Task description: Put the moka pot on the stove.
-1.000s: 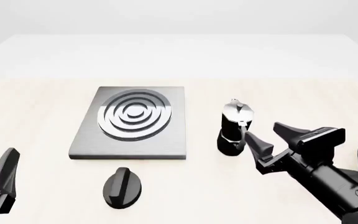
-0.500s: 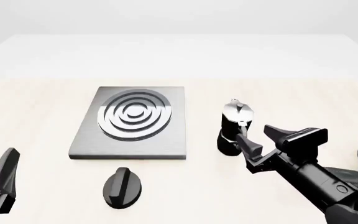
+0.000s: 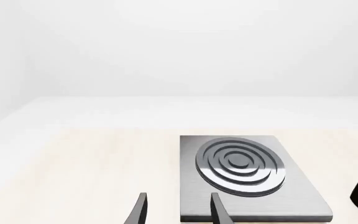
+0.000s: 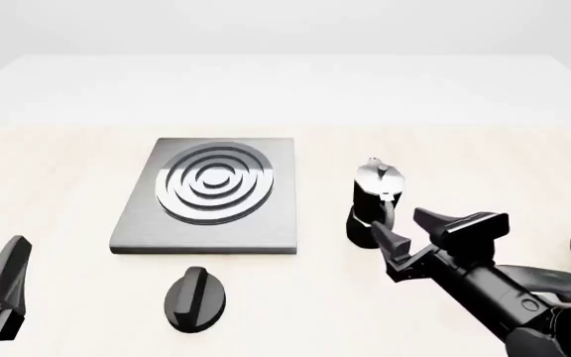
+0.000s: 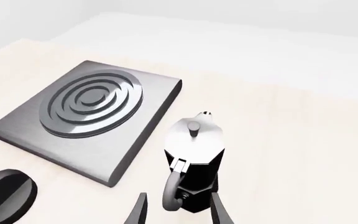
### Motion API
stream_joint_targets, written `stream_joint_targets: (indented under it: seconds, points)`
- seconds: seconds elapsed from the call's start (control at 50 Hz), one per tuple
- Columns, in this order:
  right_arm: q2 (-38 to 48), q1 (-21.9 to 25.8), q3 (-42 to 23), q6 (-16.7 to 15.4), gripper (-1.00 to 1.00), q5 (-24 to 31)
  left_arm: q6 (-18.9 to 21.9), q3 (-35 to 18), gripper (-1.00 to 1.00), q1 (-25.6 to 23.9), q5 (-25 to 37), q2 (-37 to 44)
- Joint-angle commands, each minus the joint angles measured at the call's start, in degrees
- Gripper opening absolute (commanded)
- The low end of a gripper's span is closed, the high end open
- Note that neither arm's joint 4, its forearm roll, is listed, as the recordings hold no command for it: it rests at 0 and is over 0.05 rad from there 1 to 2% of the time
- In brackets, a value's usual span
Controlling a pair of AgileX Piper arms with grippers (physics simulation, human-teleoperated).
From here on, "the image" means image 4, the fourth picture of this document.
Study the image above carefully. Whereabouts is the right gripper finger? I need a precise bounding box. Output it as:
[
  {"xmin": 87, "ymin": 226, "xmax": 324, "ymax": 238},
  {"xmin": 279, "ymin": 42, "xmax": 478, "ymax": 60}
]
[
  {"xmin": 412, "ymin": 206, "xmax": 460, "ymax": 242},
  {"xmin": 370, "ymin": 220, "xmax": 411, "ymax": 267}
]

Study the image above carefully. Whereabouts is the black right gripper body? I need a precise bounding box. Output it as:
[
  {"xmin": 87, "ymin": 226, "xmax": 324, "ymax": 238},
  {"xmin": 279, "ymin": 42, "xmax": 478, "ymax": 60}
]
[{"xmin": 385, "ymin": 239, "xmax": 460, "ymax": 285}]

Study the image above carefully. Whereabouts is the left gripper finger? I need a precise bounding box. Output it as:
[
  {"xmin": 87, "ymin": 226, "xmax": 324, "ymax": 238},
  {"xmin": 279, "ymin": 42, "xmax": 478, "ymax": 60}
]
[{"xmin": 0, "ymin": 234, "xmax": 33, "ymax": 317}]

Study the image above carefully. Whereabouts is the black and silver moka pot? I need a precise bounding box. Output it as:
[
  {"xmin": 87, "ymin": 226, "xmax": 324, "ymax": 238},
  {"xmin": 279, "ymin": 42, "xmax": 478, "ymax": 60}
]
[{"xmin": 346, "ymin": 156, "xmax": 409, "ymax": 250}]

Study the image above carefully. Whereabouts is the flat black stove plate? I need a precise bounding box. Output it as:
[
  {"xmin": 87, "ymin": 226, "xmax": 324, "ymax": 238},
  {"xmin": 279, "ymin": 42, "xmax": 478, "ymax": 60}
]
[{"xmin": 109, "ymin": 137, "xmax": 299, "ymax": 256}]

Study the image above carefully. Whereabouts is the round black stove knob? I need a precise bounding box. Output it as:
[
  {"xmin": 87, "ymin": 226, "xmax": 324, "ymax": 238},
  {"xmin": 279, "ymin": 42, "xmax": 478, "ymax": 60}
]
[{"xmin": 164, "ymin": 265, "xmax": 228, "ymax": 333}]

